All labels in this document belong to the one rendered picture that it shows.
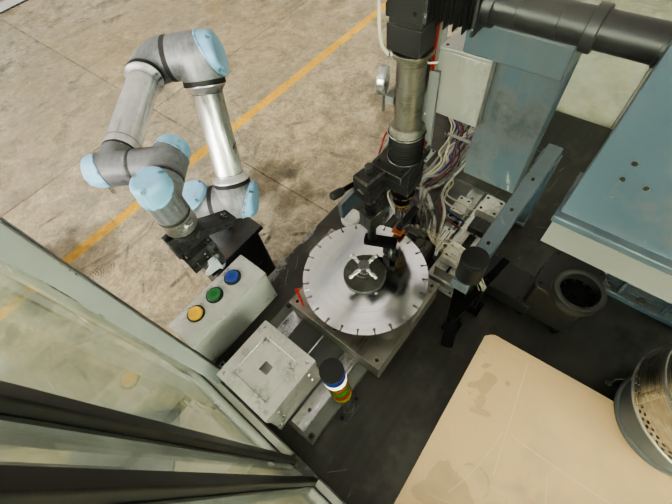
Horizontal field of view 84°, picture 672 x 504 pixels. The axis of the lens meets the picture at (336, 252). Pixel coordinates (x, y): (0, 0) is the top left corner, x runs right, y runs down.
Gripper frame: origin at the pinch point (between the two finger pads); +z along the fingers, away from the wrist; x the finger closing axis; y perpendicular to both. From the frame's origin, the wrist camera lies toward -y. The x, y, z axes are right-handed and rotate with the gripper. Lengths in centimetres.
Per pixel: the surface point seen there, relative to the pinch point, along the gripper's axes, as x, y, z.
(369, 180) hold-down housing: 30.6, -27.1, -27.3
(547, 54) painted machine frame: 51, -40, -53
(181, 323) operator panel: -0.8, 18.4, 8.2
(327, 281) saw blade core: 25.5, -14.0, 3.0
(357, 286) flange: 33.1, -17.3, 2.0
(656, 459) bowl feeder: 107, -29, 18
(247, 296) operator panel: 6.9, 1.3, 10.2
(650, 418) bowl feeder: 98, -30, 4
